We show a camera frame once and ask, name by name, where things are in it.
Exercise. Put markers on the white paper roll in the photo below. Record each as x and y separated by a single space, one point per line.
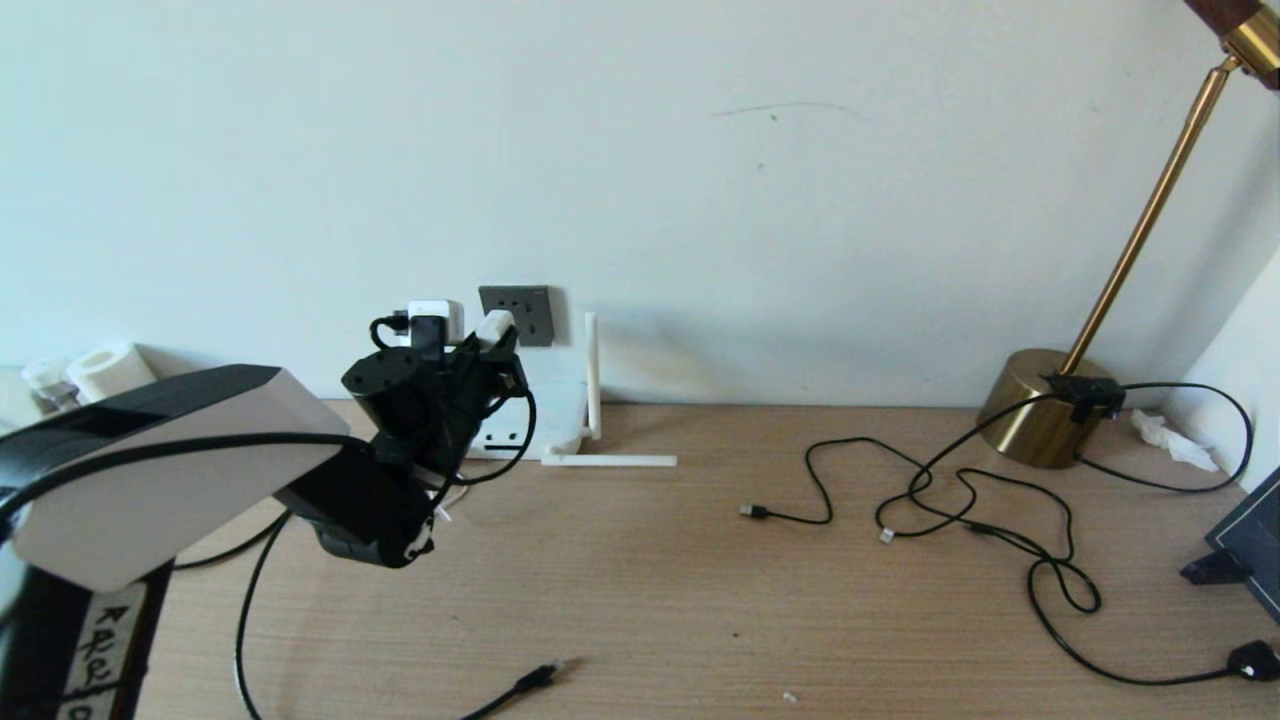
110 370

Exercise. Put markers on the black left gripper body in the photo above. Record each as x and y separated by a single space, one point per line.
455 400

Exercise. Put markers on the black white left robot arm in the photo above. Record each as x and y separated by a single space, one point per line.
150 480

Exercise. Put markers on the brass desk lamp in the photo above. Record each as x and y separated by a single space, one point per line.
1030 410

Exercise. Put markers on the grey wall socket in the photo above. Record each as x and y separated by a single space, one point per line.
535 310

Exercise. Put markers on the small clear jar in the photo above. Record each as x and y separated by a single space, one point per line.
48 385

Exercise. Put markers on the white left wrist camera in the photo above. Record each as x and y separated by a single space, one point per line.
440 310

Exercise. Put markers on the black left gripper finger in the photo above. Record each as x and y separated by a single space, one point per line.
485 352
513 378

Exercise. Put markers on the white router with antennas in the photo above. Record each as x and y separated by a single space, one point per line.
560 415

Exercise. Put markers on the black clip stand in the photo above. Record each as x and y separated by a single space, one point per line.
1210 570

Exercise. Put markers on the white power adapter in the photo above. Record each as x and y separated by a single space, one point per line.
495 328

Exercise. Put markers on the crumpled white tissue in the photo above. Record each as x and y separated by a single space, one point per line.
1170 440

